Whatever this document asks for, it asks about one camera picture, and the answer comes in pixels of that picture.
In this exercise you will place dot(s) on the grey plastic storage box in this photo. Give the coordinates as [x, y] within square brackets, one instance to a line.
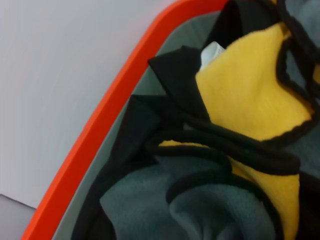
[102, 120]

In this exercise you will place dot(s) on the dark grey towel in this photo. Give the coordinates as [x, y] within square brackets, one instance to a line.
[140, 200]
[305, 20]

